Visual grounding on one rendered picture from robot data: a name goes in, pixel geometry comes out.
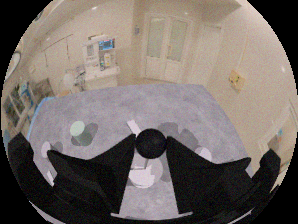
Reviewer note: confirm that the glass french press with black handle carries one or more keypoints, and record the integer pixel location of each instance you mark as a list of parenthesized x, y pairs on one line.
[(146, 167)]

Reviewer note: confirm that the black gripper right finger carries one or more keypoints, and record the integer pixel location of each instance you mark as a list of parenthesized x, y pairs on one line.
[(193, 176)]

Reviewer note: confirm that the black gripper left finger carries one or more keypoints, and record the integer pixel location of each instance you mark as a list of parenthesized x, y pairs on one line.
[(107, 173)]

